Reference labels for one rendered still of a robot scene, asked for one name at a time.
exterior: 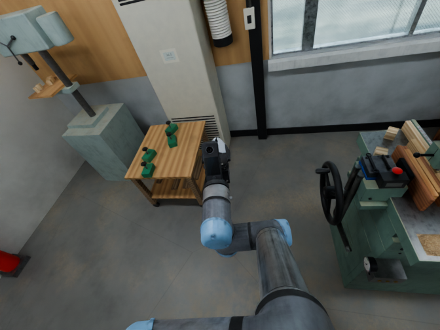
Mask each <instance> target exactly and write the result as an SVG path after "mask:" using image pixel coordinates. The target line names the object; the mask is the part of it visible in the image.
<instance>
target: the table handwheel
mask: <svg viewBox="0 0 440 330"><path fill-rule="evenodd" d="M321 168H327V169H328V168H329V169H330V171H331V173H332V176H333V181H334V185H335V186H331V184H330V181H329V176H328V173H326V174H320V196H321V204H322V208H323V212H324V215H325V218H326V219H327V221H328V223H329V224H331V225H334V226H335V225H338V224H339V223H340V221H341V219H342V215H343V210H344V196H347V195H348V193H349V191H346V190H345V189H344V188H342V181H341V178H340V174H339V171H338V168H337V166H336V165H335V164H334V162H332V161H330V160H328V161H326V162H324V163H323V165H322V167H321ZM326 185H327V186H326ZM331 199H336V207H335V216H334V218H333V217H332V216H331V213H330V208H331Z"/></svg>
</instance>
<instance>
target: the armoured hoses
mask: <svg viewBox="0 0 440 330"><path fill-rule="evenodd" d="M361 168H362V167H361V166H360V165H359V164H356V165H355V166H354V168H353V170H352V173H351V174H350V177H349V179H348V181H347V183H346V185H345V187H344V189H345V190H346V191H349V193H348V195H347V196H344V210H343V215H342V219H343V217H344V215H345V213H346V211H347V209H348V208H349V205H350V204H351V202H352V200H353V198H354V196H355V194H356V191H357V190H358V187H359V185H360V183H361V180H362V179H363V178H364V177H365V174H364V173H361V172H359V171H360V170H361ZM342 219H341V221H342ZM341 221H340V223H339V224H338V225H337V229H338V231H339V233H340V237H341V238H342V242H343V244H344V248H345V250H346V252H351V251H352V249H351V247H350V245H349V241H348V239H347V237H346V234H345V231H344V229H343V226H342V223H341Z"/></svg>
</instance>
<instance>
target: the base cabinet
mask: <svg viewBox="0 0 440 330"><path fill-rule="evenodd" d="M341 223H342V226H343V229H344V231H345V234H346V237H347V239H348V241H349V245H350V247H351V249H352V251H351V252H346V250H345V248H344V244H343V242H342V238H341V237H340V233H339V231H338V229H337V226H336V225H335V226H334V225H331V224H329V226H330V229H331V234H332V237H333V242H334V246H335V251H336V254H337V259H338V262H339V267H340V273H341V276H342V281H343V284H344V288H350V289H368V290H378V291H396V292H406V293H425V294H434V295H440V268H433V267H418V266H410V264H409V261H408V259H407V256H406V255H405V252H404V251H386V250H385V249H384V246H383V244H382V240H381V239H380V236H379V233H378V231H377V228H376V225H375V222H374V220H373V217H372V215H371V212H370V210H359V208H358V205H357V202H356V199H355V197H354V198H353V200H352V202H351V204H350V205H349V208H348V209H347V211H346V213H345V215H344V217H343V219H342V221H341ZM364 256H366V257H374V258H380V259H399V260H400V261H401V264H402V266H403V269H404V271H405V273H406V276H407V279H408V280H406V281H404V282H402V283H401V284H387V283H376V282H369V281H368V279H367V275H366V272H365V269H364V266H363V257H364Z"/></svg>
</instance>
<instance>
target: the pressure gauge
mask: <svg viewBox="0 0 440 330"><path fill-rule="evenodd" d="M366 264H367V265H366ZM363 265H364V267H365V270H366V271H367V272H368V273H370V272H373V273H377V271H378V265H377V262H376V260H375V258H374V257H366V256H364V257H363Z"/></svg>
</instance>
